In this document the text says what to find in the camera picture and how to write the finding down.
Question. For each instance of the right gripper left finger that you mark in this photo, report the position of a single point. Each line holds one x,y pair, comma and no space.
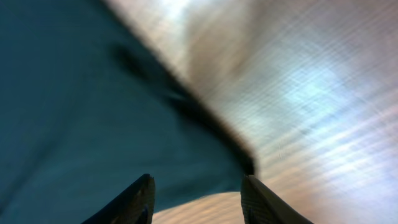
134,205

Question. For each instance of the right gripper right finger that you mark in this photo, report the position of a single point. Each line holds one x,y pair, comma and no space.
261,205

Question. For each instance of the black t-shirt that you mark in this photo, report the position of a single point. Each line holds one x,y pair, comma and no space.
86,109

